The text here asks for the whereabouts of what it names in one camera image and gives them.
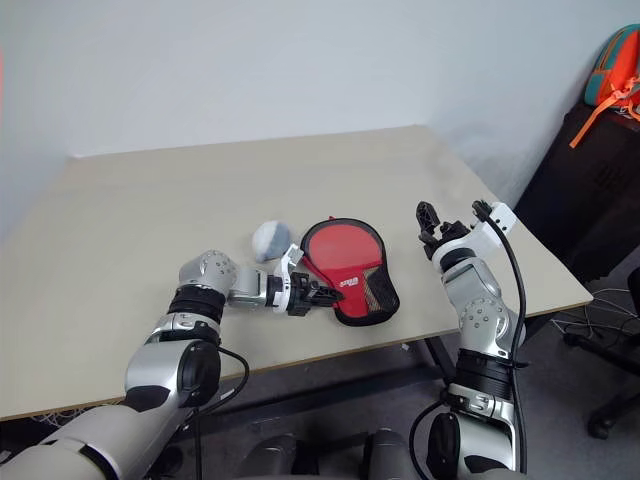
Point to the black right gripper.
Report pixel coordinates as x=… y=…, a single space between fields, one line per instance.
x=450 y=231

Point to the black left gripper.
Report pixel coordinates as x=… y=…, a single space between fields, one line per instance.
x=300 y=296

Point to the red black paddle case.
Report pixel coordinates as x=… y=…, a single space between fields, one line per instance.
x=350 y=308

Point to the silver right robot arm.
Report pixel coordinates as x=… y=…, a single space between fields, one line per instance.
x=480 y=315

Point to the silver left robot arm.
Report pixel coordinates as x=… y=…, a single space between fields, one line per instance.
x=150 y=365

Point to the white grey round pouch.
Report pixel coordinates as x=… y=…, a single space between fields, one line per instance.
x=267 y=240

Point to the dark rounded shape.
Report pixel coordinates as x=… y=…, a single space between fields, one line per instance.
x=387 y=452
x=280 y=457

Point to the black office chair base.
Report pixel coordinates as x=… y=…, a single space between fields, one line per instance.
x=620 y=346

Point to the teal orange backpack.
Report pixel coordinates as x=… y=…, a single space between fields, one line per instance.
x=615 y=65

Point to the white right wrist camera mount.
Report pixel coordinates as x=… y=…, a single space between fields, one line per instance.
x=480 y=237

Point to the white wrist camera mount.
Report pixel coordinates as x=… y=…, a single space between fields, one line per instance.
x=480 y=237
x=286 y=262

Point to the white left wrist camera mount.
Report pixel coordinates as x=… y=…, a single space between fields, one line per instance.
x=286 y=262

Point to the black table frame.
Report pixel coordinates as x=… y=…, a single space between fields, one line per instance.
x=350 y=372

